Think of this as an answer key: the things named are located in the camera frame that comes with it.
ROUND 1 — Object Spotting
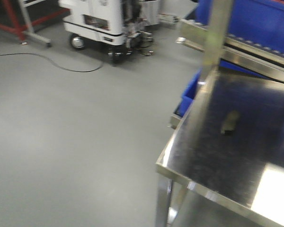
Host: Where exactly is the inner-left grey brake pad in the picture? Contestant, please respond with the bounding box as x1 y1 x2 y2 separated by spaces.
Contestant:
221 110 240 136

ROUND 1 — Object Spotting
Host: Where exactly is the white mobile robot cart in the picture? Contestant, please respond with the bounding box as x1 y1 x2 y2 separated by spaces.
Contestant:
58 0 157 64

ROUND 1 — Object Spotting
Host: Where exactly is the lower blue bin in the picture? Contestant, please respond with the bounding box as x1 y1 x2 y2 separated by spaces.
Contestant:
174 60 266 117

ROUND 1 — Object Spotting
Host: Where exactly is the silver trash bin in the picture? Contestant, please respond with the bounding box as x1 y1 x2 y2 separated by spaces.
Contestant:
140 0 161 28

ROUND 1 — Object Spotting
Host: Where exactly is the grey metal stand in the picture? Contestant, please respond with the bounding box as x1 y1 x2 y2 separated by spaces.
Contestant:
18 0 52 48

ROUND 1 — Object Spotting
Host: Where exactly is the right blue plastic bin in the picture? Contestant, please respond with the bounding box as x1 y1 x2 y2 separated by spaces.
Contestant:
195 0 284 49

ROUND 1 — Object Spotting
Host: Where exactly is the stainless steel roller rack frame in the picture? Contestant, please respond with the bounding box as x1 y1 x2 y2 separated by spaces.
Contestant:
170 0 284 129

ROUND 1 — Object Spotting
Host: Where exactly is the black floor cable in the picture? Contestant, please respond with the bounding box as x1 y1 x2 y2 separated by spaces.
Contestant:
0 52 103 73

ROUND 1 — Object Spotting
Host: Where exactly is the red metal frame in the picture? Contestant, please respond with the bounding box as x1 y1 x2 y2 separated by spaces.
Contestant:
0 0 71 41

